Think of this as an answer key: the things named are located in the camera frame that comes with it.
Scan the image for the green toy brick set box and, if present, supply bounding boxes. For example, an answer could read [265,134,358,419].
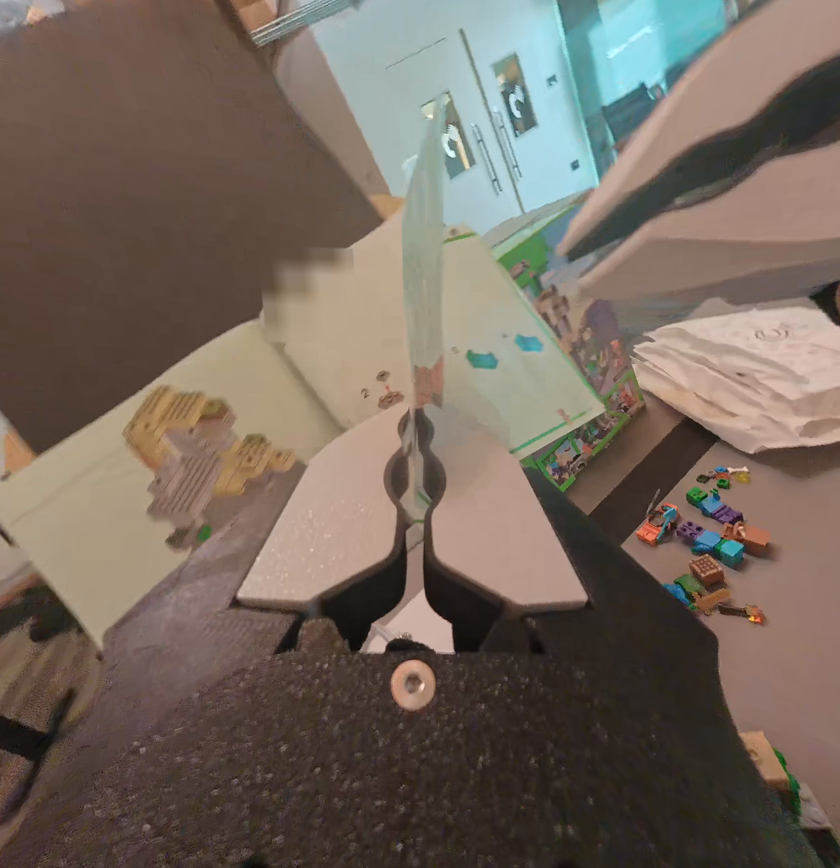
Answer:
[495,203,646,491]

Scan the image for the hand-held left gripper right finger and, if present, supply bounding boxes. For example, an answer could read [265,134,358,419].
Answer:
[423,414,590,650]

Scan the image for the toy brick castle model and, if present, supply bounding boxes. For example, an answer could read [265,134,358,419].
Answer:
[739,729,835,836]

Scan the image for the glass office door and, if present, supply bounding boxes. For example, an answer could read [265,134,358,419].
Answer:
[386,27,597,218]

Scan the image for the brick building instruction booklet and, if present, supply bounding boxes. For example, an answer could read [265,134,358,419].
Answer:
[0,95,607,652]

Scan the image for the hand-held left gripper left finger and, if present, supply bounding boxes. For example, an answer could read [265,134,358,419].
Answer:
[237,407,412,650]

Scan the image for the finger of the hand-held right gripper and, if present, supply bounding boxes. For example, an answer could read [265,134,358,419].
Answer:
[575,146,840,301]
[557,0,840,259]

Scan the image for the pile of colourful loose bricks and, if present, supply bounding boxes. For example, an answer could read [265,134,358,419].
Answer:
[636,464,774,625]

